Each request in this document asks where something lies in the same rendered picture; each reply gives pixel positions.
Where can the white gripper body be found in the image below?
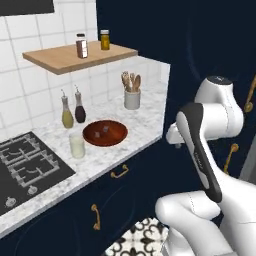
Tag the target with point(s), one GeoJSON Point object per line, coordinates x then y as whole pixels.
{"type": "Point", "coordinates": [173, 134]}

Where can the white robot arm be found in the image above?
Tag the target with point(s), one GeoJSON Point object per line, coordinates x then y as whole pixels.
{"type": "Point", "coordinates": [200, 220]}

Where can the brown ice bowl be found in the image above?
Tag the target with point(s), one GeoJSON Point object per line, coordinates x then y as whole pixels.
{"type": "Point", "coordinates": [113, 136]}

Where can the glass of lemonade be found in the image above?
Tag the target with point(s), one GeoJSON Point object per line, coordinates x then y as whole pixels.
{"type": "Point", "coordinates": [77, 146]}

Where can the navy fridge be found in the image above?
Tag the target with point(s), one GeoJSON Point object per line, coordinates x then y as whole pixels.
{"type": "Point", "coordinates": [143, 40]}

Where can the white utensil pot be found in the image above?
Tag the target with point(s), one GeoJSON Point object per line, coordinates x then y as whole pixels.
{"type": "Point", "coordinates": [132, 100]}

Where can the wooden spoon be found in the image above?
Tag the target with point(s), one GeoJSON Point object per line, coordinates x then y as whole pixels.
{"type": "Point", "coordinates": [137, 82]}

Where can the navy drawer front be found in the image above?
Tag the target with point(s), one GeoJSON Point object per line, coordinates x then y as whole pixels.
{"type": "Point", "coordinates": [133, 186]}

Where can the wooden spatula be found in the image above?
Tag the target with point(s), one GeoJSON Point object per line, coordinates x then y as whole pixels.
{"type": "Point", "coordinates": [126, 81]}

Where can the dark vinegar bottle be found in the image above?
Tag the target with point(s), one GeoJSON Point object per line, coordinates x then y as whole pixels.
{"type": "Point", "coordinates": [80, 111]}

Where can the yellow oil bottle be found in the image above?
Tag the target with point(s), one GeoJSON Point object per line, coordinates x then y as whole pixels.
{"type": "Point", "coordinates": [67, 116]}

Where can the yellow oil jar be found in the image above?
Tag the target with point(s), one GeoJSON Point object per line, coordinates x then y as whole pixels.
{"type": "Point", "coordinates": [105, 41]}

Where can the brown spice jar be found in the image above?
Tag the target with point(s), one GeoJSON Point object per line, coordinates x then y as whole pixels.
{"type": "Point", "coordinates": [82, 46]}

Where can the black gas hob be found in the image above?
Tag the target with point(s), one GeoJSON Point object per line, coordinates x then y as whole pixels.
{"type": "Point", "coordinates": [30, 166]}

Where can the navy cupboard door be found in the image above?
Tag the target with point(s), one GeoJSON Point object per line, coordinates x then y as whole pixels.
{"type": "Point", "coordinates": [60, 233]}

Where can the black range hood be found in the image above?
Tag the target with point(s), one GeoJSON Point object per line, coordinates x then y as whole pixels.
{"type": "Point", "coordinates": [23, 6]}

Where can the wooden wall shelf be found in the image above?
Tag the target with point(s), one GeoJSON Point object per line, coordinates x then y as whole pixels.
{"type": "Point", "coordinates": [66, 58]}

